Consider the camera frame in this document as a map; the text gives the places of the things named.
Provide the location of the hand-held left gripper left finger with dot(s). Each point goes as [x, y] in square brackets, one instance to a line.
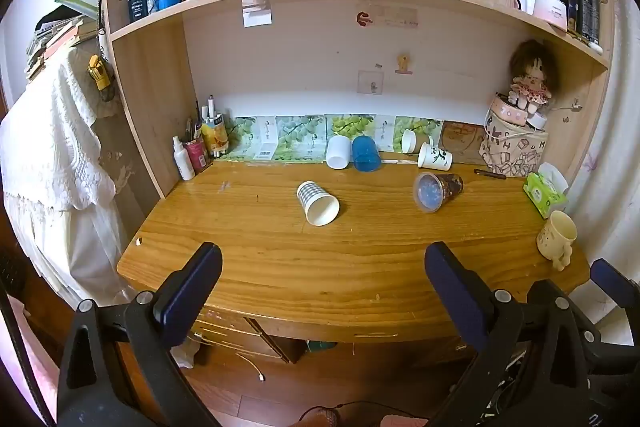
[189, 294]

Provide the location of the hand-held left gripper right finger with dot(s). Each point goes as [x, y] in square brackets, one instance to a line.
[456, 297]

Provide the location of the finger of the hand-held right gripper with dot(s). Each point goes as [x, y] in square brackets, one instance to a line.
[614, 282]

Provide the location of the checked paper cup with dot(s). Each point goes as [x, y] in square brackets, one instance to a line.
[318, 206]

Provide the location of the brown cup with blue lid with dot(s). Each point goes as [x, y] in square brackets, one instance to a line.
[431, 192]

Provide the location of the white paper cup green print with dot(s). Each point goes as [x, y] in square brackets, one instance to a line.
[435, 156]

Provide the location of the plain white paper cup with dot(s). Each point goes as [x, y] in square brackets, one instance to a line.
[410, 141]

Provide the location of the blue plastic cup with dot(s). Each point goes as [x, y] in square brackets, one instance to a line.
[366, 154]

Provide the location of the white plastic cup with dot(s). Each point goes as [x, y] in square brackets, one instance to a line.
[340, 152]

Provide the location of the wooden desk drawer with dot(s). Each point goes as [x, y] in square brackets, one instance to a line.
[240, 332]

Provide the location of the cream ceramic mug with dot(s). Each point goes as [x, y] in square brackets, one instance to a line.
[554, 237]

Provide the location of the green tissue pack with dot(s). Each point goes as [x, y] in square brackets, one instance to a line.
[542, 194]

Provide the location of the black pen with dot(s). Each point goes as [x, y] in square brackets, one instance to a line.
[490, 174]

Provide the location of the white spray bottle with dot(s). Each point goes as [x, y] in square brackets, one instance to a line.
[184, 163]

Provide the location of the brown drawing sheet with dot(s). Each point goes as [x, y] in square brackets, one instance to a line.
[462, 142]

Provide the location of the letter print fabric box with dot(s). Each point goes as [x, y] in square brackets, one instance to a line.
[512, 152]

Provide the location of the yellow print pen holder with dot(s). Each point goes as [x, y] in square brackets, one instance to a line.
[216, 138]

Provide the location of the pink cloth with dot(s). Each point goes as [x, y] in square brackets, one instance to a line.
[35, 357]

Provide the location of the grey marker pen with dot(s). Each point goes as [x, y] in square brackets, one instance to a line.
[211, 107]

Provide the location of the leaf print paper strip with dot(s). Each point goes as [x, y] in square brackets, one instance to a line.
[300, 137]

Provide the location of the pink round tin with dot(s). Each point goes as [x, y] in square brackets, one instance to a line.
[507, 111]

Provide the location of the white lace cloth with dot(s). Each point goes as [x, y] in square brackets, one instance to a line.
[55, 147]

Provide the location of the brown haired rag doll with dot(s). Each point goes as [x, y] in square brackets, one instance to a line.
[531, 82]

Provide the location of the wooden bookshelf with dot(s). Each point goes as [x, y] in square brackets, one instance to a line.
[150, 72]

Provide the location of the yellow hanging tool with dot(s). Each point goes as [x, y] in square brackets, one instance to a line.
[99, 74]

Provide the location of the stack of worn books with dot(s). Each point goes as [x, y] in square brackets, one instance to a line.
[55, 42]

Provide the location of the white paper note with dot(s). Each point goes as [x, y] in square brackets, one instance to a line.
[256, 9]

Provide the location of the clear wall hook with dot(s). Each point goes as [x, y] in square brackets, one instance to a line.
[371, 83]

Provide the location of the yellow wall clip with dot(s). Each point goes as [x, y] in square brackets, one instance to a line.
[404, 63]

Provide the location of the red wall sticker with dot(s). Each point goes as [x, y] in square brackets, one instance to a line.
[365, 19]

